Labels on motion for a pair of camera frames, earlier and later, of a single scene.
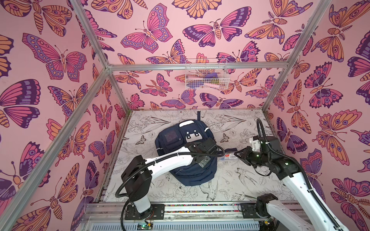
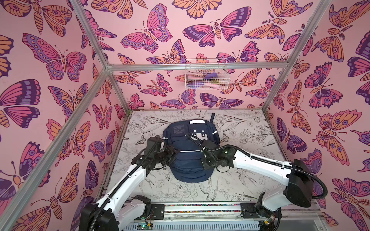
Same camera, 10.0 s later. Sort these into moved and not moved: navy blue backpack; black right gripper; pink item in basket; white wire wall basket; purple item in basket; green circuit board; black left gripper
Moved: black left gripper; black right gripper; navy blue backpack
Not moved: white wire wall basket; purple item in basket; green circuit board; pink item in basket
